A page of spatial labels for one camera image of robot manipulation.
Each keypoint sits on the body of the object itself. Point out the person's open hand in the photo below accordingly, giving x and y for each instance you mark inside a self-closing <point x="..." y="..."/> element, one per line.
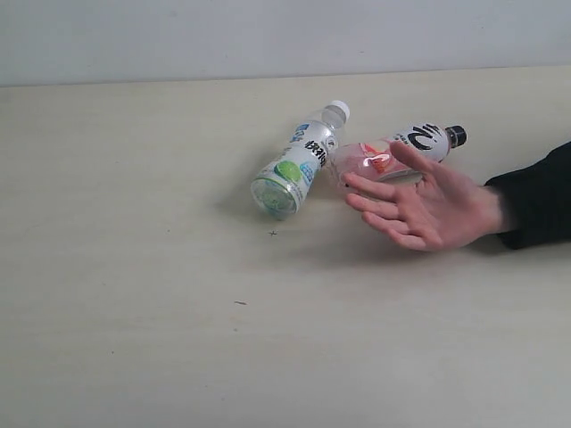
<point x="445" y="210"/>

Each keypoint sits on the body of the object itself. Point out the pink peach drink bottle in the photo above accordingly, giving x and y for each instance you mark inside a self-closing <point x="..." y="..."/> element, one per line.
<point x="375" y="161"/>

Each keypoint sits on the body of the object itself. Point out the black sleeved forearm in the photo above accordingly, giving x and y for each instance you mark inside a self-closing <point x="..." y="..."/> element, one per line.
<point x="537" y="199"/>

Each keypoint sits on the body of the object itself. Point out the lime label clear bottle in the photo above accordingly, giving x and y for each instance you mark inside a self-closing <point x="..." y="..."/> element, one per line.
<point x="282" y="186"/>

